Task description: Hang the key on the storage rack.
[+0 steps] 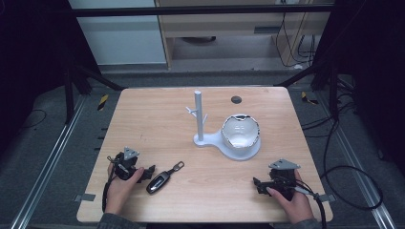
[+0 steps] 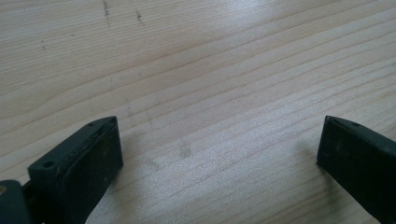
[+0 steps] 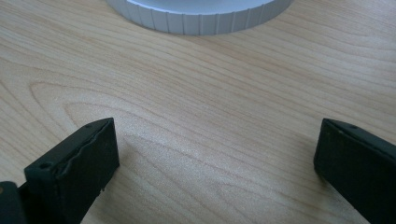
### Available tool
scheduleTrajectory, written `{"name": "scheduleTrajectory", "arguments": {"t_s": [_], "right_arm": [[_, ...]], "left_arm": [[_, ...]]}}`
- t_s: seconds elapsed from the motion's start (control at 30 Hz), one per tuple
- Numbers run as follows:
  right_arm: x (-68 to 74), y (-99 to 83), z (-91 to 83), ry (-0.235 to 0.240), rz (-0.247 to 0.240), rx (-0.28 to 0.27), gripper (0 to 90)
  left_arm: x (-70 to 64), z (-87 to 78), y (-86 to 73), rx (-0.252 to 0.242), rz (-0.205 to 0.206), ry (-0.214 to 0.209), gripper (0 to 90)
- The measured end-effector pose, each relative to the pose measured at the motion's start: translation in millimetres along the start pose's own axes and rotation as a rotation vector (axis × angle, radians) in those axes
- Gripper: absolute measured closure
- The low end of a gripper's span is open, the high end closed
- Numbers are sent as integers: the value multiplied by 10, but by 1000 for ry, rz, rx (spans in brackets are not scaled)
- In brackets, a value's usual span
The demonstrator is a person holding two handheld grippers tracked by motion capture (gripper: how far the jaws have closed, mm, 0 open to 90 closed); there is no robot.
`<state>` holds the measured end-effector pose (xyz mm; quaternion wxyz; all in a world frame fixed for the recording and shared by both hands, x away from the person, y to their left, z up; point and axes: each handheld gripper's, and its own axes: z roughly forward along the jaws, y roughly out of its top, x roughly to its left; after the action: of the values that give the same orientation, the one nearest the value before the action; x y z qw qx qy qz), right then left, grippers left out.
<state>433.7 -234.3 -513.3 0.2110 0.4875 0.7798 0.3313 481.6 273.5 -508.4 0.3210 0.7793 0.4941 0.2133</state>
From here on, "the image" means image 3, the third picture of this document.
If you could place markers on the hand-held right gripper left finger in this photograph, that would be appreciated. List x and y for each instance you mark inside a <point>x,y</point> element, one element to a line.
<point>77,168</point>

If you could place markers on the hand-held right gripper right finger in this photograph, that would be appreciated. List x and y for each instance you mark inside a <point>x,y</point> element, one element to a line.
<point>358,165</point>

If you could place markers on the white ribbed round lid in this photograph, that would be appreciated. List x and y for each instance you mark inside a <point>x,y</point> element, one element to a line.
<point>199,18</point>

